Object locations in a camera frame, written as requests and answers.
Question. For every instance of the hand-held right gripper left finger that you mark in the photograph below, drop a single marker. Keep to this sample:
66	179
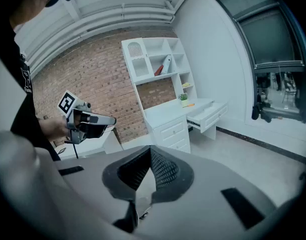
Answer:
93	169

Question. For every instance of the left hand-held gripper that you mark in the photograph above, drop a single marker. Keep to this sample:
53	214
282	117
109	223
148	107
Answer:
68	103

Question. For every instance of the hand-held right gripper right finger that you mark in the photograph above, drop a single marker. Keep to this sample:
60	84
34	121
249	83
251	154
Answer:
205	209

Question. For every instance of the small black-framed tablet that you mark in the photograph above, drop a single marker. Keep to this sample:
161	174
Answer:
61	151

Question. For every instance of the white desk with hutch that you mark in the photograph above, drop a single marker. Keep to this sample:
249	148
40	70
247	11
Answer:
165	109

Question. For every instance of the red book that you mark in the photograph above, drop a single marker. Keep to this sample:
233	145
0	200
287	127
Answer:
158	70

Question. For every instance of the arched white mesh cabinet door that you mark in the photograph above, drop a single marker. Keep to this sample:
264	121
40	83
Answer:
135	49

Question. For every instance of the person's black t-shirt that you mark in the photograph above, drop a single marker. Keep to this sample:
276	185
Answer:
25	96

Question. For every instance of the green potted plant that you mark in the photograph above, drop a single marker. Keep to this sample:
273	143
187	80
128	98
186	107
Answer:
183	97

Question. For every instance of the white binder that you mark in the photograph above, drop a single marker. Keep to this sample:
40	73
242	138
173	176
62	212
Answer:
166	63

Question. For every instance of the yellow cloth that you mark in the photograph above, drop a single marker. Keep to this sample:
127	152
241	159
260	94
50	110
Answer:
186	85

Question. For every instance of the person's head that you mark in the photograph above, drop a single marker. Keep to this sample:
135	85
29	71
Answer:
30	6

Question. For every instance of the dark-framed window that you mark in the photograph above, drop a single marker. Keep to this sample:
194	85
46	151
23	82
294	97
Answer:
265	34

